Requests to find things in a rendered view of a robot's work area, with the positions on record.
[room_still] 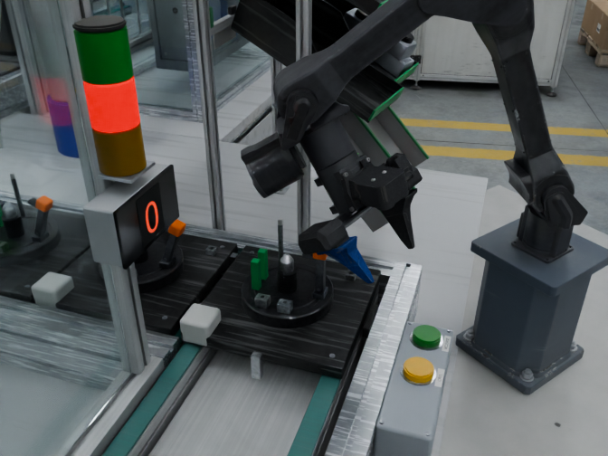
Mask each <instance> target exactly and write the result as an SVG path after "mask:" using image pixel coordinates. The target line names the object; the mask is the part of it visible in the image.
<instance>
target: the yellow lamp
mask: <svg viewBox="0 0 608 456"><path fill-rule="evenodd" d="M92 134H93V138H94V144H95V148H96V153H97V158H98V163H99V168H100V172H101V173H102V174H104V175H106V176H115V177H121V176H132V175H135V174H137V173H139V172H140V171H142V170H143V169H144V168H145V167H146V166H147V161H146V154H145V148H144V141H143V135H142V128H141V123H139V124H138V125H137V126H136V127H135V128H133V129H130V130H127V131H122V132H115V133H105V132H99V131H97V130H95V129H93V128H92Z"/></svg>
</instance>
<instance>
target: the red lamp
mask: <svg viewBox="0 0 608 456"><path fill-rule="evenodd" d="M83 86H84V90H85V95H86V101H87V105H88V110H89V115H90V123H91V127H92V128H93V129H95V130H97V131H99V132H105V133H115V132H122V131H127V130H130V129H133V128H135V127H136V126H137V125H138V124H139V123H140V116H139V110H138V98H137V92H136V85H135V79H134V76H133V77H132V78H131V79H129V80H127V81H123V82H120V83H115V84H108V85H97V84H90V83H87V82H85V81H84V82H83Z"/></svg>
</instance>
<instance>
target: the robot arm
mask: <svg viewBox="0 0 608 456"><path fill-rule="evenodd" d="M434 15H438V16H445V17H450V18H454V19H458V20H462V21H467V22H471V23H472V24H473V26H474V28H475V30H476V32H477V34H478V35H479V37H480V39H481V40H482V41H483V43H484V44H485V46H486V47H487V49H488V50H489V53H490V55H491V58H492V61H493V65H494V68H495V72H496V75H497V78H498V82H499V88H500V91H501V95H502V99H503V102H504V103H503V104H504V105H505V109H506V112H507V115H508V122H509V125H510V128H511V132H512V136H513V139H514V142H515V143H514V145H515V146H516V151H515V154H514V157H513V158H512V159H509V160H505V161H504V164H505V166H506V168H507V169H508V173H509V180H508V182H509V183H510V184H511V185H512V186H513V187H514V189H515V190H516V191H517V192H518V193H519V194H520V195H521V197H522V198H523V199H524V200H525V201H526V202H527V203H528V204H527V205H526V206H525V211H524V212H523V213H521V215H520V219H519V224H518V232H517V237H518V238H517V239H516V240H514V241H512V242H511V245H512V246H514V247H516V248H518V249H519V250H521V251H523V252H525V253H527V254H529V255H531V256H532V257H534V258H536V259H538V260H540V261H542V262H544V263H547V264H548V263H551V262H553V261H555V260H557V259H559V258H561V257H562V256H564V255H566V254H568V253H569V252H571V251H573V250H574V246H572V245H570V244H569V243H570V239H571V236H572V232H573V229H574V225H580V224H581V223H582V221H583V220H584V218H585V217H586V216H587V214H588V212H587V211H586V210H585V208H584V207H583V206H582V205H581V204H580V203H579V202H578V201H577V200H576V198H575V197H574V194H575V186H574V184H573V181H572V179H571V177H570V175H569V174H568V172H567V170H566V168H565V166H564V164H563V163H562V161H561V159H560V158H559V156H558V155H557V153H556V152H555V150H554V149H553V146H552V143H551V139H550V135H549V131H548V127H547V123H546V116H545V112H544V108H543V104H542V99H541V96H540V92H539V88H538V84H537V77H536V73H535V69H534V65H533V61H532V57H531V52H530V44H531V40H532V36H533V32H534V29H535V14H534V0H388V1H387V2H385V3H384V4H383V5H381V6H380V7H379V8H377V9H376V10H375V11H374V12H373V13H371V14H370V15H369V16H368V17H367V18H366V19H364V20H363V21H362V22H361V23H359V24H358V25H357V26H355V27H354V28H353V29H352V30H350V31H349V32H348V33H346V34H345V35H344V36H342V37H341V38H340V39H339V40H337V41H336V42H335V43H333V44H332V45H331V46H329V47H328V48H326V49H324V50H323V51H320V52H315V53H313V54H311V55H308V56H305V57H303V58H302V59H300V60H298V61H296V62H294V63H292V64H291V65H289V66H287V67H286V68H284V69H282V70H281V71H280V72H279V73H278V75H277V76H276V78H275V80H274V84H273V92H274V97H275V100H276V104H277V108H278V112H277V119H276V120H275V121H276V127H277V130H278V132H276V133H274V134H272V135H270V136H269V137H267V138H265V139H264V140H262V141H260V142H258V143H256V144H254V145H251V146H248V147H246V148H244V149H242V150H241V159H242V161H243V163H244V164H245V165H246V168H247V170H248V173H249V175H250V177H251V179H252V183H253V185H254V187H255V188H256V190H257V191H258V193H259V194H260V195H261V196H262V197H263V198H266V197H268V196H270V195H272V194H274V193H276V192H278V191H280V190H281V189H282V188H284V187H286V186H288V185H291V184H292V183H294V182H296V181H298V180H300V179H301V178H302V177H303V175H304V173H303V171H302V169H301V168H304V167H306V166H307V165H306V162H305V160H304V158H303V156H302V155H301V153H300V151H299V149H298V147H297V146H296V145H297V144H298V143H300V144H301V146H302V147H303V149H304V151H305V153H306V155H307V157H308V158H309V161H310V163H311V165H313V167H314V169H315V171H316V173H317V175H318V178H317V179H315V180H314V181H315V183H316V185H317V187H319V186H322V185H323V186H324V187H325V189H326V191H327V193H328V195H329V197H330V199H331V201H332V203H333V205H332V206H331V207H329V209H330V211H331V213H332V214H339V216H337V217H336V218H335V219H333V220H329V221H325V222H321V223H314V224H313V225H311V226H310V227H309V228H308V229H307V230H306V231H304V232H303V233H301V234H300V235H299V247H300V249H301V251H302V252H303V253H304V254H311V253H316V254H317V255H321V254H326V255H328V256H329V257H331V258H333V259H334V260H336V261H338V262H340V263H342V264H343V265H344V266H346V267H347V268H348V269H350V270H351V271H352V272H354V273H355V274H356V275H357V276H358V277H360V278H361V279H362V280H364V281H365V282H367V283H373V282H374V279H373V276H372V274H371V271H370V270H369V269H368V267H367V265H366V263H365V261H364V259H363V257H362V256H361V254H360V252H359V250H358V249H357V247H356V244H357V236H352V237H349V236H348V234H347V230H346V228H347V227H348V226H349V225H351V224H352V223H354V222H355V221H356V220H358V219H359V218H360V217H362V216H363V215H364V214H366V213H367V212H369V211H370V210H371V209H373V208H376V209H377V210H380V211H381V212H382V214H383V215H384V217H385V218H386V220H387V221H388V222H389V223H390V225H391V226H392V228H393V229H394V231H395V232H396V234H397V235H398V237H399V238H400V240H401V241H402V242H403V243H404V245H405V246H406V247H407V248H408V249H413V248H414V247H415V245H414V238H413V227H412V220H411V202H412V200H413V197H414V195H415V194H416V193H417V191H418V189H417V188H414V189H411V188H413V187H414V186H415V185H417V184H418V183H420V182H421V181H422V179H423V178H422V176H421V174H420V172H419V170H418V168H416V167H414V166H412V165H411V164H410V162H409V161H408V159H407V158H406V156H405V154H401V153H395V154H394V155H392V156H391V157H389V158H387V159H386V163H383V164H382V165H380V166H374V165H373V164H372V163H371V161H370V158H369V157H367V156H366V155H362V156H359V155H358V154H357V152H356V150H355V148H354V146H353V144H352V142H351V140H350V139H349V137H348V135H347V133H346V131H345V129H344V128H343V126H342V124H341V122H340V120H339V117H340V116H342V115H344V114H345V115H346V114H347V113H348V112H349V111H350V108H349V106H348V105H345V104H341V103H338V102H336V100H337V98H338V96H339V95H340V93H341V91H342V90H343V89H344V88H345V86H346V85H347V84H348V83H349V81H350V80H351V79H352V78H353V77H354V76H356V75H357V74H358V73H359V72H361V71H362V70H363V69H364V68H365V67H367V66H368V65H369V64H371V63H372V62H373V61H375V60H376V59H377V58H379V57H380V56H381V55H382V54H384V53H385V52H387V51H388V50H389V49H391V48H392V47H393V46H394V45H396V44H397V43H399V42H400V41H401V40H403V38H404V37H405V36H407V35H408V34H409V33H411V32H412V31H413V30H415V29H416V28H417V27H419V26H420V25H421V24H423V23H424V22H425V21H427V20H429V18H431V17H432V16H434ZM309 125H310V127H309V128H308V126H309ZM410 189H411V190H410ZM355 211H357V212H356V213H355Z"/></svg>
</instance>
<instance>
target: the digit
mask: <svg viewBox="0 0 608 456"><path fill-rule="evenodd" d="M137 208H138V219H139V224H140V230H141V235H142V242H143V247H144V248H145V247H146V246H147V245H148V244H149V243H150V242H151V241H152V240H153V239H154V238H155V237H156V236H157V235H158V234H159V233H160V232H161V231H162V230H163V229H164V228H165V223H164V215H163V209H162V202H161V195H160V189H159V182H158V183H157V184H156V185H154V186H153V187H152V188H151V189H150V190H149V191H147V192H146V193H145V194H144V195H143V196H141V197H140V198H139V199H138V200H137Z"/></svg>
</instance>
